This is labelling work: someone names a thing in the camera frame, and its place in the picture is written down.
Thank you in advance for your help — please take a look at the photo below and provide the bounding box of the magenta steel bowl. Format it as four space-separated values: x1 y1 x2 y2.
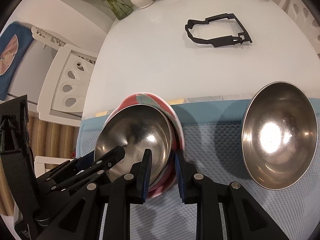
94 105 175 187

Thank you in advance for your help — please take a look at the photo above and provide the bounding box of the blue steel bowl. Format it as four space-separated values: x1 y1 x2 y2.
241 81 318 191

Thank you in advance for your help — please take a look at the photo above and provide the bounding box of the pink ceramic bowl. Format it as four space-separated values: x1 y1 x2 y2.
95 93 185 198

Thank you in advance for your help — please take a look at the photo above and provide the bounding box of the white chair left near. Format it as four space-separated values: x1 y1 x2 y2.
34 156 71 178

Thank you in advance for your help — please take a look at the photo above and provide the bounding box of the white chair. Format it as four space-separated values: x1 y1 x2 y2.
34 156 71 178
31 25 98 127
279 0 320 56

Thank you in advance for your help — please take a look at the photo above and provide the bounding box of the white chair left far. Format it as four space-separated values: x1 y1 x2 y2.
31 25 98 127

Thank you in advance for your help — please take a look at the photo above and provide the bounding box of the light blue table mat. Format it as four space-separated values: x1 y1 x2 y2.
75 97 320 240

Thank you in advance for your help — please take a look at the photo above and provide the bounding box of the blue cushion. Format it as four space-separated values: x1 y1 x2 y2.
0 22 34 101

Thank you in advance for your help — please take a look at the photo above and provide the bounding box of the white chair right far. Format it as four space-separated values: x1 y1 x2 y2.
279 0 320 56

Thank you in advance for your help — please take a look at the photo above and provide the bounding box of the black plastic frame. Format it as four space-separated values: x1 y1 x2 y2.
185 13 252 48

